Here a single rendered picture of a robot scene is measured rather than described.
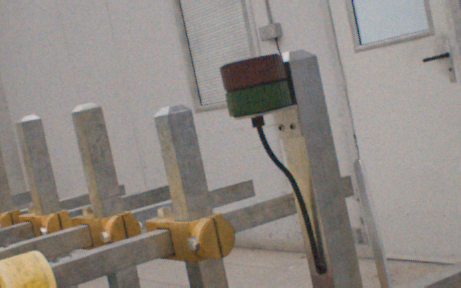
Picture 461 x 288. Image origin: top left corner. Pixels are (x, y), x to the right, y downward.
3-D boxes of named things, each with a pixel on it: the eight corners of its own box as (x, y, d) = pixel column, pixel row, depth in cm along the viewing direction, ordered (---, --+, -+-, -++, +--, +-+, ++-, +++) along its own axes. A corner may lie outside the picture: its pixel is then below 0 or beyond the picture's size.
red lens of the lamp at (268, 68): (262, 82, 81) (258, 60, 81) (299, 74, 76) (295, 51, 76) (212, 93, 78) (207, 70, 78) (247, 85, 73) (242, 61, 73)
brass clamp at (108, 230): (109, 239, 132) (102, 209, 132) (148, 243, 121) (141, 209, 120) (73, 250, 129) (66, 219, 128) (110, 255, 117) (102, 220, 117)
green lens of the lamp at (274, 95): (267, 107, 81) (263, 85, 81) (305, 101, 76) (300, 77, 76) (217, 118, 78) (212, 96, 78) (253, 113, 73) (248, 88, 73)
